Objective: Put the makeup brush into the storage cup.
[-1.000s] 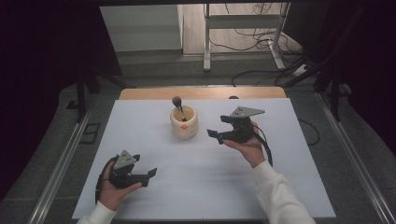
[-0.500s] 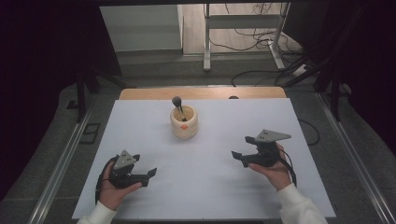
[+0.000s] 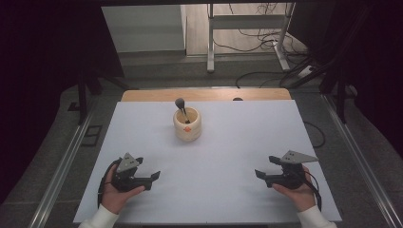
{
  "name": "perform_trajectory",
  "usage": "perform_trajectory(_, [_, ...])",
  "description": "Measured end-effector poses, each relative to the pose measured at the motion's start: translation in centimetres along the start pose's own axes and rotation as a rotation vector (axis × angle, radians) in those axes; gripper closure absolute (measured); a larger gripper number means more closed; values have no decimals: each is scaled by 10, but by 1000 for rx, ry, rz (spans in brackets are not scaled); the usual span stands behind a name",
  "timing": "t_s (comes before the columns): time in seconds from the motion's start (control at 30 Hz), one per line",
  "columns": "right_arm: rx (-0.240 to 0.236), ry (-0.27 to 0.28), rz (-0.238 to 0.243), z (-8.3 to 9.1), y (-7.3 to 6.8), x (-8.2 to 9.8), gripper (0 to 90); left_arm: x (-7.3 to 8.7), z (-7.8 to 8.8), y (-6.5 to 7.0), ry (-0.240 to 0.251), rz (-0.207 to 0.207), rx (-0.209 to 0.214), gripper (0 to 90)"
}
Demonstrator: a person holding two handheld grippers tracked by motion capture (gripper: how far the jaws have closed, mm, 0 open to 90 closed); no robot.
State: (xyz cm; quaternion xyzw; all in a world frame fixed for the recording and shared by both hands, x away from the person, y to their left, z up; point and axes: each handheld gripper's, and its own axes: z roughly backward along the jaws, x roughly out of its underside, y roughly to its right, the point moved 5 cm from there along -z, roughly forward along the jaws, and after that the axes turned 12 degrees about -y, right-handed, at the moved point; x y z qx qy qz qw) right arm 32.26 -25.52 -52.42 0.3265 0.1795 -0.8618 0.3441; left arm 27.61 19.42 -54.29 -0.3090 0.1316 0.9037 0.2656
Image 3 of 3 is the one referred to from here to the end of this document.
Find tangle of black floor cables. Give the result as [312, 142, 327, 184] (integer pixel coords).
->
[211, 2, 309, 58]

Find white metal desk frame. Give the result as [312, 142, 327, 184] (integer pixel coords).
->
[206, 2, 297, 74]

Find black makeup brush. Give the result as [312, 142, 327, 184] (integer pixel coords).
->
[174, 97, 192, 125]

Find white panel cabinet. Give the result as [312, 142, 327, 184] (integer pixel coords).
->
[101, 4, 187, 54]

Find white power strip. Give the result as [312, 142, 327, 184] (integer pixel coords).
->
[297, 65, 316, 79]

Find white table mat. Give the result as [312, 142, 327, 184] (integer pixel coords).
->
[72, 100, 343, 224]

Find long black floor cable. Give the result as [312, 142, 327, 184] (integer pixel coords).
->
[235, 70, 288, 89]

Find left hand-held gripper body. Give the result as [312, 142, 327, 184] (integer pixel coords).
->
[110, 152, 154, 194]

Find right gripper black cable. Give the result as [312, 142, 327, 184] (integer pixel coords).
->
[303, 170, 323, 212]

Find cream ceramic cup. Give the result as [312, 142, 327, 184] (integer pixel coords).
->
[172, 106, 202, 143]

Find person's left hand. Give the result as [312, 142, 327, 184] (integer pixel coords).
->
[101, 172, 146, 216]

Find black curtain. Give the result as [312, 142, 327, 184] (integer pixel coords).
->
[286, 0, 403, 160]
[0, 0, 125, 205]

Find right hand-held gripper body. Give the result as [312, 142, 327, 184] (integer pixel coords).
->
[265, 149, 319, 191]

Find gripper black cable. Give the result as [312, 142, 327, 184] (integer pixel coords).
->
[303, 170, 323, 212]
[97, 159, 124, 209]

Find person's right hand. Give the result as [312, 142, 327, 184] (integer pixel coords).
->
[272, 165, 318, 213]

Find black cable loop beside table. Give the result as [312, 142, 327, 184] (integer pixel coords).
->
[303, 121, 327, 149]

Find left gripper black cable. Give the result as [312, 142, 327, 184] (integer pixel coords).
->
[97, 159, 124, 209]

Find silver metal floor rail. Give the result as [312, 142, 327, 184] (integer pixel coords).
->
[28, 96, 100, 228]
[320, 92, 403, 228]

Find dark rectangular floor frames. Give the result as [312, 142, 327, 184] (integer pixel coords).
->
[80, 124, 104, 148]

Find black metal stand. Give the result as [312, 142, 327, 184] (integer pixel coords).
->
[278, 47, 359, 125]
[67, 63, 139, 126]

